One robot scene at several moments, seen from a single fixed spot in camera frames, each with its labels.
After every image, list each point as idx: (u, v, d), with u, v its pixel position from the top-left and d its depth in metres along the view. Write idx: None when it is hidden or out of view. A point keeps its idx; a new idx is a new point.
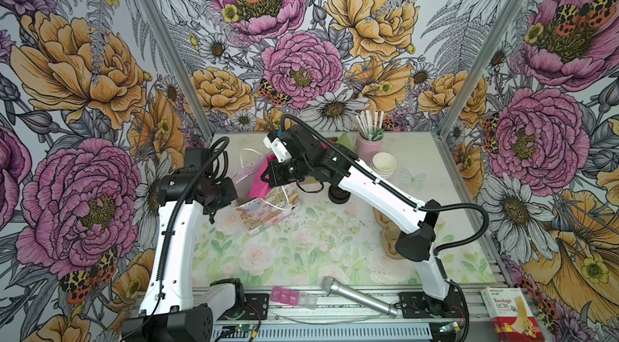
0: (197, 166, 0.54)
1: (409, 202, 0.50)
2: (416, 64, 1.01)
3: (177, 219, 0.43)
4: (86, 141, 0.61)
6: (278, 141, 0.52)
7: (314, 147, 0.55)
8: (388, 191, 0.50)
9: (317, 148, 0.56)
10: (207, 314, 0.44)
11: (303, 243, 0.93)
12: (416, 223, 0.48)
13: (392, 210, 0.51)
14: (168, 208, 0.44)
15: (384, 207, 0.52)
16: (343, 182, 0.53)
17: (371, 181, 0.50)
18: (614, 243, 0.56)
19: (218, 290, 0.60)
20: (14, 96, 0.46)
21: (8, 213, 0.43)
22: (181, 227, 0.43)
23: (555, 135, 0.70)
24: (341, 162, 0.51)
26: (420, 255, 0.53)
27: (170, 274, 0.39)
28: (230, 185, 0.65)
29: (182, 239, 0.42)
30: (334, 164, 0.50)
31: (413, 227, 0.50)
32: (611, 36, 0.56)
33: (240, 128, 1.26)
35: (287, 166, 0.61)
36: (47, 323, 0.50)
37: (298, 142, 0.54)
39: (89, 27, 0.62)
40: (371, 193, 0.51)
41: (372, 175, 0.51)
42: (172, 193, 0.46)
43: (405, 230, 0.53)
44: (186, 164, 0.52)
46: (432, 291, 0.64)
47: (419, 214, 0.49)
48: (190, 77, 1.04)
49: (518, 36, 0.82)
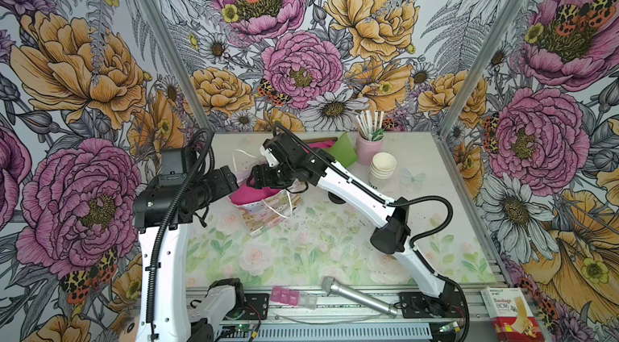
0: (180, 173, 0.46)
1: (378, 199, 0.55)
2: (416, 64, 1.01)
3: (163, 248, 0.38)
4: (86, 141, 0.61)
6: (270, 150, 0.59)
7: (296, 150, 0.62)
8: (360, 189, 0.56)
9: (300, 152, 0.63)
10: (207, 333, 0.43)
11: (303, 243, 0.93)
12: (385, 218, 0.54)
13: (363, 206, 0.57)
14: (151, 235, 0.38)
15: (354, 202, 0.58)
16: (321, 182, 0.59)
17: (345, 181, 0.56)
18: (613, 243, 0.56)
19: (217, 296, 0.59)
20: (13, 96, 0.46)
21: (7, 213, 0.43)
22: (167, 256, 0.38)
23: (555, 135, 0.70)
24: (318, 164, 0.57)
26: (392, 248, 0.58)
27: (162, 312, 0.36)
28: (222, 179, 0.58)
29: (170, 272, 0.38)
30: (313, 164, 0.57)
31: (383, 222, 0.55)
32: (611, 36, 0.56)
33: (240, 128, 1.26)
35: (276, 169, 0.67)
36: (47, 323, 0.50)
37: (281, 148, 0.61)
39: (89, 27, 0.62)
40: (345, 191, 0.57)
41: (346, 175, 0.57)
42: (155, 212, 0.39)
43: (376, 224, 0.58)
44: (167, 171, 0.45)
46: (425, 289, 0.66)
47: (388, 209, 0.54)
48: (190, 77, 1.04)
49: (518, 36, 0.82)
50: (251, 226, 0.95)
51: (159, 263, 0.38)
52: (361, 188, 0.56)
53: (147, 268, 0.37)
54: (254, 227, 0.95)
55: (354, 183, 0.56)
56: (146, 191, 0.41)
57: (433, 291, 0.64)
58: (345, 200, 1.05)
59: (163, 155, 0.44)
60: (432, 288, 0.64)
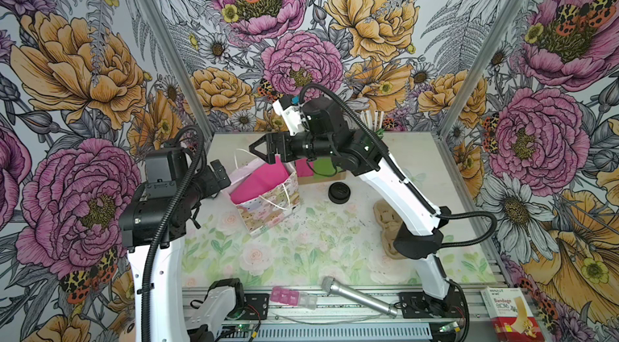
0: (169, 182, 0.41)
1: (428, 209, 0.48)
2: (416, 64, 1.01)
3: (155, 269, 0.35)
4: (86, 141, 0.61)
6: (292, 110, 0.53)
7: (342, 128, 0.48)
8: (413, 194, 0.47)
9: (345, 131, 0.49)
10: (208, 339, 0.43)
11: (303, 243, 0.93)
12: (430, 228, 0.48)
13: (413, 213, 0.49)
14: (142, 256, 0.35)
15: (400, 206, 0.50)
16: (368, 174, 0.48)
17: (398, 181, 0.46)
18: (613, 243, 0.56)
19: (217, 299, 0.59)
20: (14, 96, 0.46)
21: (8, 213, 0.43)
22: (159, 277, 0.36)
23: (556, 135, 0.69)
24: (372, 152, 0.45)
26: (417, 253, 0.54)
27: (159, 333, 0.35)
28: (212, 177, 0.55)
29: (164, 293, 0.35)
30: (365, 152, 0.44)
31: (426, 231, 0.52)
32: (611, 36, 0.56)
33: (240, 128, 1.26)
35: (302, 144, 0.53)
36: (47, 323, 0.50)
37: (327, 120, 0.46)
39: (89, 27, 0.62)
40: (396, 193, 0.48)
41: (401, 175, 0.47)
42: (143, 230, 0.36)
43: (413, 231, 0.54)
44: (153, 179, 0.41)
46: (429, 289, 0.65)
47: (434, 219, 0.48)
48: (190, 77, 1.04)
49: (518, 36, 0.82)
50: (251, 225, 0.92)
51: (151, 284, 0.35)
52: (415, 193, 0.47)
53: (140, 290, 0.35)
54: (253, 226, 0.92)
55: (409, 186, 0.47)
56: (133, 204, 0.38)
57: (437, 294, 0.64)
58: (345, 200, 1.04)
59: (147, 162, 0.40)
60: (436, 291, 0.64)
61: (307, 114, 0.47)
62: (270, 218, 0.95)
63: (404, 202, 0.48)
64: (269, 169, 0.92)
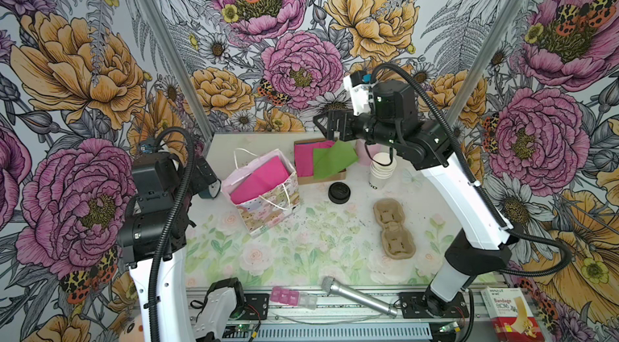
0: (160, 193, 0.41)
1: (496, 218, 0.42)
2: (416, 64, 1.01)
3: (160, 280, 0.36)
4: (86, 141, 0.61)
6: (362, 88, 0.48)
7: (412, 116, 0.45)
8: (481, 201, 0.42)
9: (413, 119, 0.46)
10: None
11: (303, 243, 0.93)
12: (496, 242, 0.42)
13: (476, 222, 0.43)
14: (144, 269, 0.36)
15: (462, 213, 0.45)
16: (434, 170, 0.43)
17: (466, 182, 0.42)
18: (613, 243, 0.56)
19: (219, 300, 0.60)
20: (14, 96, 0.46)
21: (8, 213, 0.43)
22: (166, 289, 0.36)
23: (555, 135, 0.70)
24: (443, 145, 0.41)
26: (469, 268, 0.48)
27: None
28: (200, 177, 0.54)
29: (172, 305, 0.36)
30: (434, 145, 0.41)
31: (491, 245, 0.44)
32: (611, 36, 0.56)
33: (240, 129, 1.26)
35: (362, 126, 0.51)
36: (47, 323, 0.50)
37: (399, 103, 0.42)
39: (89, 27, 0.62)
40: (462, 197, 0.43)
41: (471, 176, 0.42)
42: (145, 243, 0.36)
43: (474, 243, 0.48)
44: (143, 190, 0.40)
46: (437, 289, 0.64)
47: (502, 233, 0.42)
48: (190, 77, 1.04)
49: (518, 36, 0.82)
50: (251, 225, 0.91)
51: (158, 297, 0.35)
52: (483, 199, 0.42)
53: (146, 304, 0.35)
54: (253, 226, 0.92)
55: (477, 191, 0.42)
56: (131, 218, 0.37)
57: (442, 294, 0.63)
58: (345, 200, 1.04)
59: (134, 174, 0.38)
60: (444, 294, 0.63)
61: (377, 94, 0.43)
62: (270, 218, 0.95)
63: (469, 208, 0.43)
64: (269, 168, 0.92)
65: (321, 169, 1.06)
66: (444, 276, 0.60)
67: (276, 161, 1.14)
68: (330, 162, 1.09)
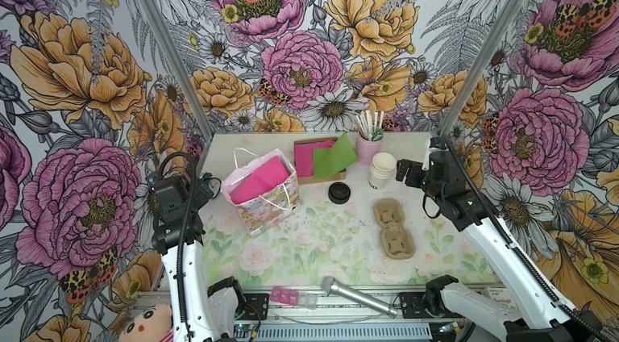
0: (180, 204, 0.53)
1: (547, 292, 0.40)
2: (416, 64, 1.01)
3: (185, 260, 0.45)
4: (86, 141, 0.61)
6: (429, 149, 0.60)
7: (459, 182, 0.55)
8: (524, 267, 0.42)
9: (461, 185, 0.55)
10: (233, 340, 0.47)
11: (303, 243, 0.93)
12: (548, 319, 0.38)
13: (521, 289, 0.42)
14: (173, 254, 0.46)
15: (511, 284, 0.44)
16: (471, 231, 0.49)
17: (503, 244, 0.45)
18: (613, 243, 0.56)
19: (223, 302, 0.59)
20: (14, 96, 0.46)
21: (8, 213, 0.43)
22: (190, 266, 0.45)
23: (555, 135, 0.70)
24: (476, 208, 0.49)
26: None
27: (194, 310, 0.41)
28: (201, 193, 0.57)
29: (196, 280, 0.44)
30: (468, 206, 0.49)
31: (544, 323, 0.39)
32: (611, 36, 0.56)
33: (240, 128, 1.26)
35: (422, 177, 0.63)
36: (47, 323, 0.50)
37: (448, 169, 0.53)
39: (89, 27, 0.62)
40: (500, 259, 0.45)
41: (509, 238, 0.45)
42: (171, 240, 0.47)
43: (533, 325, 0.41)
44: (166, 205, 0.52)
46: (444, 295, 0.64)
47: (558, 312, 0.38)
48: (190, 77, 1.04)
49: (518, 36, 0.82)
50: (251, 225, 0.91)
51: (183, 273, 0.44)
52: (526, 266, 0.42)
53: (175, 277, 0.44)
54: (253, 227, 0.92)
55: (513, 255, 0.44)
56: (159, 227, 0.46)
57: (446, 301, 0.64)
58: (345, 200, 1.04)
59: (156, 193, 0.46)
60: (448, 302, 0.63)
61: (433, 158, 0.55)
62: (270, 218, 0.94)
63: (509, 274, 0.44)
64: (269, 168, 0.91)
65: (321, 169, 1.06)
66: (468, 302, 0.57)
67: (276, 161, 1.14)
68: (330, 162, 1.09)
